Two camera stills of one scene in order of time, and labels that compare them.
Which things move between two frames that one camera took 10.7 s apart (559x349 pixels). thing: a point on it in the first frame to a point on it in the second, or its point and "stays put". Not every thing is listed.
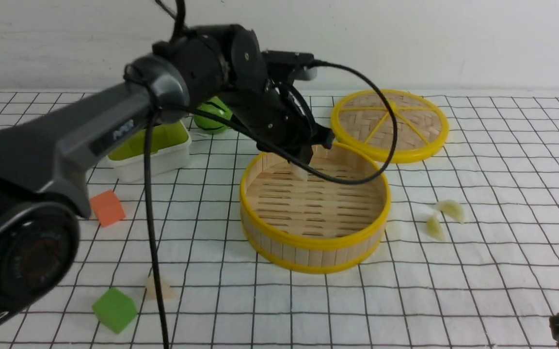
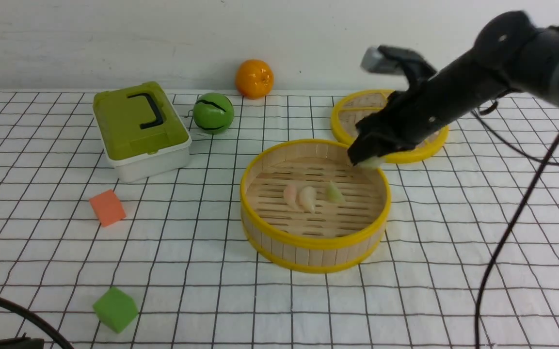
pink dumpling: (167, 293) to (306, 199)
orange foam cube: (107, 208) stays put
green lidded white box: (169, 151) stays put
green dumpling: (434, 229) to (332, 194)
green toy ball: (216, 106) stays put
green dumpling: (452, 207) to (374, 162)
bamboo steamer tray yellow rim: (294, 220) stays put
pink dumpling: (298, 173) to (289, 195)
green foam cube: (115, 309) stays put
